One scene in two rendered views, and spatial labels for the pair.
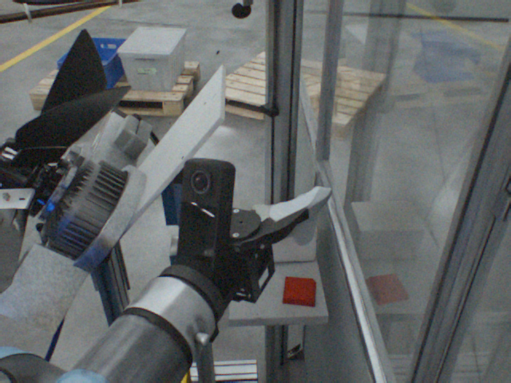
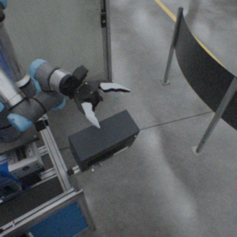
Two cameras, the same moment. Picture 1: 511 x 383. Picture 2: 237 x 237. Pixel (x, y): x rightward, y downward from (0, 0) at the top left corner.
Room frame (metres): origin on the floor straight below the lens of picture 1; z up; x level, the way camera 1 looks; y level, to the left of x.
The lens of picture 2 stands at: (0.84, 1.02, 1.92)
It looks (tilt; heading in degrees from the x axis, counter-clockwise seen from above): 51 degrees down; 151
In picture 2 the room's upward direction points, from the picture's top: straight up
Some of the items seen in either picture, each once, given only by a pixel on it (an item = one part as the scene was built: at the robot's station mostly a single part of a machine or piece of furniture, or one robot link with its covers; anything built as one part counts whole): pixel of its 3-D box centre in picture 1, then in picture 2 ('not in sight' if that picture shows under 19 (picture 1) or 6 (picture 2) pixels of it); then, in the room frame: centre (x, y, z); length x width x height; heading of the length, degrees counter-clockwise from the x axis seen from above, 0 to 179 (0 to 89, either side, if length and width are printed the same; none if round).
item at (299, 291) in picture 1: (299, 290); not in sight; (0.82, -0.09, 0.87); 0.08 x 0.08 x 0.02; 82
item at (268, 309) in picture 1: (273, 266); not in sight; (0.92, -0.03, 0.85); 0.36 x 0.24 x 0.03; 3
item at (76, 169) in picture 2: not in sight; (92, 162); (0.39, 1.13, 1.04); 0.24 x 0.03 x 0.03; 93
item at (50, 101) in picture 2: not in sight; (50, 96); (0.22, 1.07, 1.34); 0.11 x 0.08 x 0.11; 116
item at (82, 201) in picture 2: not in sight; (87, 215); (0.39, 1.03, 0.39); 0.04 x 0.04 x 0.78; 3
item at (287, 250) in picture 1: (283, 228); not in sight; (1.00, -0.05, 0.92); 0.17 x 0.16 x 0.11; 93
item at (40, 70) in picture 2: not in sight; (46, 74); (0.21, 1.08, 1.43); 0.11 x 0.08 x 0.09; 26
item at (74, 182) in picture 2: not in sight; (74, 181); (0.39, 1.03, 0.96); 0.03 x 0.03 x 0.20; 3
